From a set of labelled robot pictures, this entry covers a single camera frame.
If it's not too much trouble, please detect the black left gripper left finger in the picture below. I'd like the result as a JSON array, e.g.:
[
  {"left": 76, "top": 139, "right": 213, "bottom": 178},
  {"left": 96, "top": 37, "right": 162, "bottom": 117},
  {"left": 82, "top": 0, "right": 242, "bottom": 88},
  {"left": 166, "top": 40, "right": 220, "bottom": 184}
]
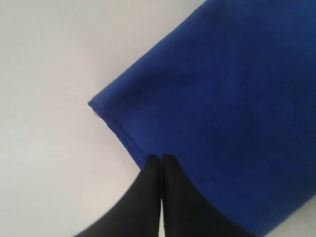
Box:
[{"left": 79, "top": 155, "right": 161, "bottom": 237}]

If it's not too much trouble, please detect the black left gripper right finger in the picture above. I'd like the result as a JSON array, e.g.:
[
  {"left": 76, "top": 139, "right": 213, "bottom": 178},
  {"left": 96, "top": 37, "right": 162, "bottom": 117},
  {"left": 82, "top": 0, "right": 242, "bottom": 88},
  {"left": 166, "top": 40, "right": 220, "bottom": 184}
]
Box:
[{"left": 162, "top": 155, "right": 244, "bottom": 237}]

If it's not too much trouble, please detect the blue towel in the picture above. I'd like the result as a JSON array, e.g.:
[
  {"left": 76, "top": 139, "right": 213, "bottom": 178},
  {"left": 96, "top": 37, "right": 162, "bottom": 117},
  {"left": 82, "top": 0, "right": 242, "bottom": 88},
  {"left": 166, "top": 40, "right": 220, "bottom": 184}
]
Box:
[{"left": 88, "top": 0, "right": 316, "bottom": 237}]

